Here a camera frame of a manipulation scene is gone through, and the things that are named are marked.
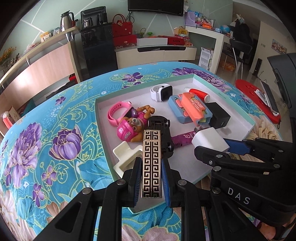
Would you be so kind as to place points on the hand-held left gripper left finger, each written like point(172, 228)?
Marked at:
point(137, 180)

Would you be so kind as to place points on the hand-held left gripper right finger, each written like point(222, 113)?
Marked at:
point(166, 183)

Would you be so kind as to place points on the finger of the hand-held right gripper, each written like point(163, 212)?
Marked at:
point(231, 165)
point(235, 146)

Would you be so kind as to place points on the gold patterned lighter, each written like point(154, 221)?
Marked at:
point(151, 162)

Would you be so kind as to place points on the white charger plug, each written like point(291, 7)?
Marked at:
point(208, 141)

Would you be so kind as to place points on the white plastic holder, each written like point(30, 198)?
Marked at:
point(124, 150)

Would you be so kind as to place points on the black power adapter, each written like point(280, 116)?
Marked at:
point(217, 115)

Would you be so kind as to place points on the purple plastic tube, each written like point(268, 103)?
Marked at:
point(185, 138)

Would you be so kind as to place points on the pink toy dog figure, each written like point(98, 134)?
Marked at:
point(129, 129)

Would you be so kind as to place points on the orange toy with blue base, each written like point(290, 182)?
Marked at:
point(194, 106)

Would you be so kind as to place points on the black toy car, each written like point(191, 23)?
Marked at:
point(159, 122)

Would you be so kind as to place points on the red and white bottle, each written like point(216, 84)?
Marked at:
point(198, 92)

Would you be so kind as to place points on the pink smartwatch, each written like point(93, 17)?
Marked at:
point(113, 113)

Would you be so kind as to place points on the teal cardboard tray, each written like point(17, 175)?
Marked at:
point(138, 97)

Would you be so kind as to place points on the red plastic stool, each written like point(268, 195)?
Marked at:
point(249, 102)

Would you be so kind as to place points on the tablet on stand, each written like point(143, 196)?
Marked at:
point(269, 95)

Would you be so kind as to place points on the orange box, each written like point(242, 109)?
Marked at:
point(229, 66)

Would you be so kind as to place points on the black tower speaker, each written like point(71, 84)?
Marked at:
point(257, 67)

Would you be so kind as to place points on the white printed box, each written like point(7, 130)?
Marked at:
point(206, 59)

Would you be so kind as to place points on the black chair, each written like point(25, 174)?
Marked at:
point(240, 48)

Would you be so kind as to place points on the floral blanket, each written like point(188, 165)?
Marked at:
point(57, 115)

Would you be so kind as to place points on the white desk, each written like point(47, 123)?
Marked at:
point(219, 44)

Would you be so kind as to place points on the red flat box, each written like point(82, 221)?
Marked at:
point(175, 41)

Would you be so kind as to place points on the white tv stand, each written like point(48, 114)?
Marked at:
point(152, 54)

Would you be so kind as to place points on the yellow cardboard box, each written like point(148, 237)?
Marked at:
point(180, 32)

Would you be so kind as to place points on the white flat box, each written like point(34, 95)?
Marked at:
point(151, 41)

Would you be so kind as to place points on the black tea bar machine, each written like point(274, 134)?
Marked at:
point(99, 51)

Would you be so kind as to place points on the purple desk organizer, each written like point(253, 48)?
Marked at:
point(190, 18)

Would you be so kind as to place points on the red gift box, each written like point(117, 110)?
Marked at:
point(124, 41)

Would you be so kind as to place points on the wooden shelf unit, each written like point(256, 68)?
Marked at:
point(39, 69)

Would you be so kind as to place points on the red handbag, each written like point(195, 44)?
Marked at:
point(122, 27)

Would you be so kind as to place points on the black television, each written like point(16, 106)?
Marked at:
point(155, 7)

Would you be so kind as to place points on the steel kettle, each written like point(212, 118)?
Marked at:
point(87, 23)

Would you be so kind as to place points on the yellow snack box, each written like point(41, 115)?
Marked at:
point(45, 36)

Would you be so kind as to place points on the steel thermos jug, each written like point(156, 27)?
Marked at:
point(67, 22)

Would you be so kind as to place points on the yellow flower bouquet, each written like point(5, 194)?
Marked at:
point(7, 56)

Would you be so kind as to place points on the wall poster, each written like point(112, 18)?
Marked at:
point(279, 46)

